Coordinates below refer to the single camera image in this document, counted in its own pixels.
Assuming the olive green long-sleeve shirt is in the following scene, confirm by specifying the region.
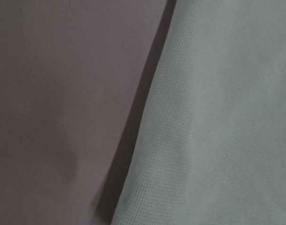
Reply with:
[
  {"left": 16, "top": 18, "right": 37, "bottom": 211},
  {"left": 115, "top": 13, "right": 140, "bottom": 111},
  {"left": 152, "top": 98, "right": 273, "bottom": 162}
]
[{"left": 112, "top": 0, "right": 286, "bottom": 225}]

